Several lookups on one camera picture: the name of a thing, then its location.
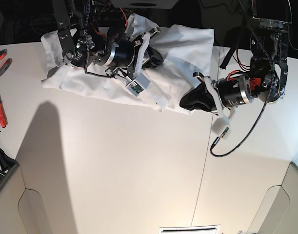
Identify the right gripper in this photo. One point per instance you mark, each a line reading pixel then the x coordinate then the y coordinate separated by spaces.
pixel 126 56

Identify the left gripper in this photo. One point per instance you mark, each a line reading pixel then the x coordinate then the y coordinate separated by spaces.
pixel 205 97

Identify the red handled screwdriver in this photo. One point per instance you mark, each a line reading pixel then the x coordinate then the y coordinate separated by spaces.
pixel 3 120

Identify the grey bin left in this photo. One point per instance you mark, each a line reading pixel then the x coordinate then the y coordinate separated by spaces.
pixel 8 166

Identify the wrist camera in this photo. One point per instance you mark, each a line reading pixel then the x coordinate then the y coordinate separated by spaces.
pixel 137 85
pixel 221 127

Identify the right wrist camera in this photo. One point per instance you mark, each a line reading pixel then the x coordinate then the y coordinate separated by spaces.
pixel 137 85

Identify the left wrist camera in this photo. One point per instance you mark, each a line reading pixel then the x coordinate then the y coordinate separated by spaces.
pixel 221 127

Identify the white t-shirt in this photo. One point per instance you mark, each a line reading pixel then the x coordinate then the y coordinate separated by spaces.
pixel 184 50

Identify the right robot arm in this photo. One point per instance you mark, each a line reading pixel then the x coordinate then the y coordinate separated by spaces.
pixel 95 32

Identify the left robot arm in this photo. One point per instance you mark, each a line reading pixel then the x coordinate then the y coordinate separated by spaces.
pixel 266 75

